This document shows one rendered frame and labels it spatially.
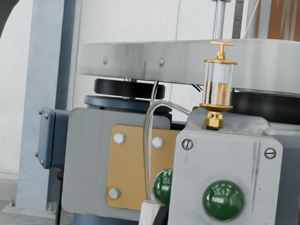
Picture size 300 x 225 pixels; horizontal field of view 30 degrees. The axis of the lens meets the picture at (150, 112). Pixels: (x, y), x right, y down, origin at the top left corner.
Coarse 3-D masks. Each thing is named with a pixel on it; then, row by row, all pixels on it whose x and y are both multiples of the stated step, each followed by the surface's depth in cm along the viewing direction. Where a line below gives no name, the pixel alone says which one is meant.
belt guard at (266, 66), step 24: (96, 48) 86; (120, 48) 79; (144, 48) 74; (168, 48) 69; (192, 48) 64; (216, 48) 60; (240, 48) 57; (264, 48) 55; (288, 48) 55; (96, 72) 85; (120, 72) 79; (144, 72) 73; (168, 72) 68; (192, 72) 64; (240, 72) 57; (264, 72) 55; (288, 72) 55
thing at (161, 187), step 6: (168, 168) 42; (162, 174) 41; (168, 174) 41; (156, 180) 42; (162, 180) 41; (168, 180) 41; (156, 186) 41; (162, 186) 41; (168, 186) 41; (156, 192) 41; (162, 192) 41; (168, 192) 41; (156, 198) 41; (162, 198) 41; (168, 198) 41; (162, 204) 41; (168, 204) 41
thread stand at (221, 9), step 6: (216, 0) 78; (222, 0) 77; (228, 0) 77; (216, 6) 78; (222, 6) 77; (216, 12) 78; (222, 12) 77; (216, 18) 78; (222, 18) 77; (216, 24) 78; (222, 24) 78; (216, 30) 78; (222, 30) 78; (216, 36) 78
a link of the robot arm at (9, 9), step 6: (0, 0) 68; (6, 0) 69; (12, 0) 70; (18, 0) 71; (0, 6) 68; (6, 6) 69; (12, 6) 70; (0, 12) 68; (6, 12) 69; (0, 18) 68; (6, 18) 69; (0, 24) 68; (0, 30) 68; (0, 36) 68
